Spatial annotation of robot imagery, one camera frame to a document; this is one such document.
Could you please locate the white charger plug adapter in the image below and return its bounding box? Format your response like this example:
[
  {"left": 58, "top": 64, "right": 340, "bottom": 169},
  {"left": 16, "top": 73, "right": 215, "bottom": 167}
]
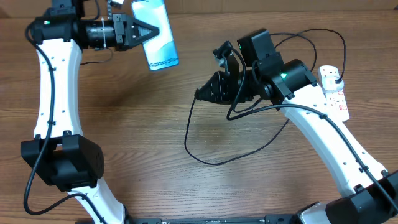
[{"left": 320, "top": 77, "right": 344, "bottom": 93}]

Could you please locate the Samsung Galaxy S24+ smartphone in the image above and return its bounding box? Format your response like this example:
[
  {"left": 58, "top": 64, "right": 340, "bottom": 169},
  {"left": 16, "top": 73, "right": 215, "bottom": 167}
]
[{"left": 131, "top": 0, "right": 179, "bottom": 71}]

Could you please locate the white power strip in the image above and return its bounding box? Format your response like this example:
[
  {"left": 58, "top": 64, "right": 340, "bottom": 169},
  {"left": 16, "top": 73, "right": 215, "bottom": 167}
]
[{"left": 317, "top": 65, "right": 350, "bottom": 123}]

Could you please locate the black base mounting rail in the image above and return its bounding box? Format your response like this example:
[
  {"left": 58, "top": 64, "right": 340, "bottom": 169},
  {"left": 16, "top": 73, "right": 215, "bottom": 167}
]
[{"left": 124, "top": 214, "right": 302, "bottom": 224}]

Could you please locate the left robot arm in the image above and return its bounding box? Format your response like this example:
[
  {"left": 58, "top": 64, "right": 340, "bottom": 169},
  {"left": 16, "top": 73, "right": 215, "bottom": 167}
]
[{"left": 21, "top": 0, "right": 159, "bottom": 223}]

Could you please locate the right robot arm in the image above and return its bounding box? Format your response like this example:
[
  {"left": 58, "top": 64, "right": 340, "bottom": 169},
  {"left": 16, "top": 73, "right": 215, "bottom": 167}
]
[{"left": 194, "top": 29, "right": 397, "bottom": 223}]

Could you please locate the black USB-C charging cable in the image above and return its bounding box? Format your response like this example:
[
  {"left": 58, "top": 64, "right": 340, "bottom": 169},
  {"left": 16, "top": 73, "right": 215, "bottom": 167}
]
[{"left": 183, "top": 28, "right": 347, "bottom": 166}]

